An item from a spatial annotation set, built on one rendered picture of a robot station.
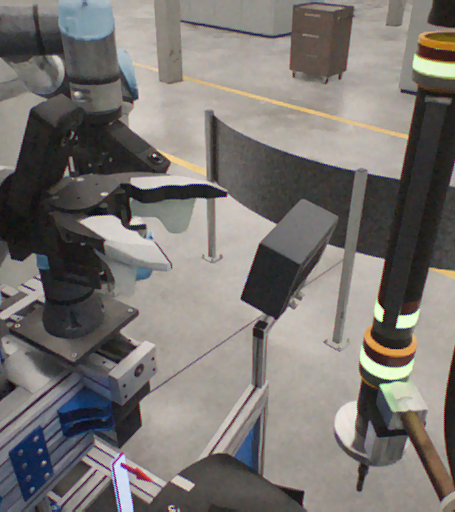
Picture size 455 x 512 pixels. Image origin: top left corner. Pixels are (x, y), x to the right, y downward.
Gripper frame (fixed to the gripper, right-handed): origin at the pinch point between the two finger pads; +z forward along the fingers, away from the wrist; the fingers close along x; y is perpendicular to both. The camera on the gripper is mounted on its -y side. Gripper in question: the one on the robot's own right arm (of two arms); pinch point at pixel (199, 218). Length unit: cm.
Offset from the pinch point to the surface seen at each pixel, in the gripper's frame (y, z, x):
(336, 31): 103, -88, -676
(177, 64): 144, -282, -624
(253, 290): 55, -13, -63
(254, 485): 49, 3, -10
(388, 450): 18.6, 18.6, 3.3
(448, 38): -14.8, 16.9, -2.4
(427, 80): -13.1, 16.0, 1.5
